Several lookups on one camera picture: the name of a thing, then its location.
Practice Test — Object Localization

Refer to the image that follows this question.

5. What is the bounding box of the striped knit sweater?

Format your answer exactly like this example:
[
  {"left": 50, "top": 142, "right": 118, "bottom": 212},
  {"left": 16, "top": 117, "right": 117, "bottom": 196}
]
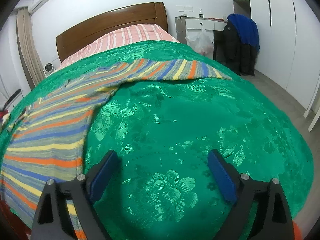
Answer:
[{"left": 1, "top": 59, "right": 230, "bottom": 239}]

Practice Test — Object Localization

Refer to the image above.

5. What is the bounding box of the green satin bedspread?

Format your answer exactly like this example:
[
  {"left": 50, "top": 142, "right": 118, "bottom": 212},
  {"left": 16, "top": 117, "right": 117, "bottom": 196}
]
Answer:
[{"left": 1, "top": 41, "right": 313, "bottom": 239}]

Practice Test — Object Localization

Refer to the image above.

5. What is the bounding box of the small white fan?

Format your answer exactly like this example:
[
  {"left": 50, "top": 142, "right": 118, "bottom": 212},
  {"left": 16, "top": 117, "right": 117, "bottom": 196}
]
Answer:
[{"left": 43, "top": 62, "right": 55, "bottom": 77}]

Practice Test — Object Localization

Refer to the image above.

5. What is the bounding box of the brown wooden headboard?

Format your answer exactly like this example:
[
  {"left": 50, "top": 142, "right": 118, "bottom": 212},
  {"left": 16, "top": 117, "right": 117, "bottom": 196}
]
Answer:
[{"left": 56, "top": 2, "right": 168, "bottom": 62}]

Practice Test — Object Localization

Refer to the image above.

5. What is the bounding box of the beige curtain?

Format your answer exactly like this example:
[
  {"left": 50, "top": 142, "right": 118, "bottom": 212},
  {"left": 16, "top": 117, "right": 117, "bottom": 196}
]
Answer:
[{"left": 16, "top": 7, "right": 45, "bottom": 90}]

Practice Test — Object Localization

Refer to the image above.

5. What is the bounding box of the white plastic bag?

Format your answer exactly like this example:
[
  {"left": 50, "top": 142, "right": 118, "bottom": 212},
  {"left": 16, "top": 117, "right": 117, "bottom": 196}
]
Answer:
[{"left": 185, "top": 25, "right": 214, "bottom": 56}]

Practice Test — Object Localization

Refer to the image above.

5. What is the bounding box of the blue garment on chair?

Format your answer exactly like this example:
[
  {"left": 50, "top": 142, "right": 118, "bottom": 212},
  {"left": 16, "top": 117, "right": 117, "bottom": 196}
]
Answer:
[{"left": 227, "top": 14, "right": 260, "bottom": 52}]

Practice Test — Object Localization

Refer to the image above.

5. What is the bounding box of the white wardrobe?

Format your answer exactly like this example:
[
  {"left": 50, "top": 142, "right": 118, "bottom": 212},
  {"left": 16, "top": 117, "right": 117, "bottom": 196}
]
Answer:
[{"left": 228, "top": 0, "right": 320, "bottom": 111}]

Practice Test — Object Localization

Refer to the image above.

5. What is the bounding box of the pink striped bed sheet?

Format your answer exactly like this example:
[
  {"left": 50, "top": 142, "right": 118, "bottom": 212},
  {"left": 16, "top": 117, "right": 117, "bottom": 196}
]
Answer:
[{"left": 58, "top": 23, "right": 179, "bottom": 70}]

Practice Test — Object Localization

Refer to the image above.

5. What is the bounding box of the white desk with drawer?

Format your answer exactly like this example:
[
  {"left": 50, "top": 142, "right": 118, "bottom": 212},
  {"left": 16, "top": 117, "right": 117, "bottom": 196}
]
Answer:
[{"left": 175, "top": 16, "right": 226, "bottom": 60}]

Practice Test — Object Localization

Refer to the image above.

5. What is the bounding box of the white bottle on desk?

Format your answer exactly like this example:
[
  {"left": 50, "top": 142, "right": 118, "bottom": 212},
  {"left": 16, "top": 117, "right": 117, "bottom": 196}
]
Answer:
[{"left": 199, "top": 9, "right": 204, "bottom": 18}]

